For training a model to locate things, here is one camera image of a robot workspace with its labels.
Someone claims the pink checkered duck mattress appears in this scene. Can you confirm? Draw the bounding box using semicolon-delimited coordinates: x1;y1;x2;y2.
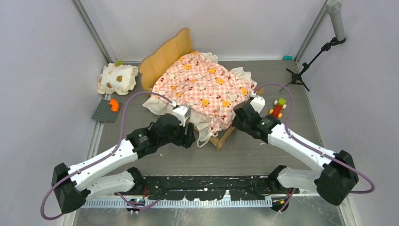
143;52;257;147

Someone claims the wooden pet bed frame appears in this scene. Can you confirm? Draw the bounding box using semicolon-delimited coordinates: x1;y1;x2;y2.
139;28;257;150

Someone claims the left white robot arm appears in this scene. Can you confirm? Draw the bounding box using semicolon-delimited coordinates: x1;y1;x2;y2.
51;113;195;214

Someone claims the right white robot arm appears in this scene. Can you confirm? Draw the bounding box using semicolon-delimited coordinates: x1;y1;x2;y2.
233;101;359;206

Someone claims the red toy block car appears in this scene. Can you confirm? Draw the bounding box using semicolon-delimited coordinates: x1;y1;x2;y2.
269;98;287;119

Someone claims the orange curved toy block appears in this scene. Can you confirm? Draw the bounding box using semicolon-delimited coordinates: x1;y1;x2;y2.
108;99;120;112

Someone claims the black microphone stand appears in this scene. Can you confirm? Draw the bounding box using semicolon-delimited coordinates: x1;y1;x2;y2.
285;37;346;92

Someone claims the grey building baseplate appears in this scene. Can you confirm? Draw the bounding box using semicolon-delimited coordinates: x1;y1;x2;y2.
92;99;122;123

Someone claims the white ruffled pillow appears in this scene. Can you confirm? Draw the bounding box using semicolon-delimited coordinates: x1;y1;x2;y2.
97;63;138;95

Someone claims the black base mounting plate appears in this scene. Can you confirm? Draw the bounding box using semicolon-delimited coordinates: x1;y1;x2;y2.
124;175;300;202

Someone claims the teal small block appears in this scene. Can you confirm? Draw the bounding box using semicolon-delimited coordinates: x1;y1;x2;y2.
282;56;293;61

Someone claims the grey microphone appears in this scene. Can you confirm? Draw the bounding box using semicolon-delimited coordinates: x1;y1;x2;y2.
326;0;346;42

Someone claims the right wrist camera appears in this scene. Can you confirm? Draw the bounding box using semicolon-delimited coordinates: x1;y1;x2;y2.
250;95;265;113

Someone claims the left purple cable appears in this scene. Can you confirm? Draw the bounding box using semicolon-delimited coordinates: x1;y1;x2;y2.
40;91;178;221

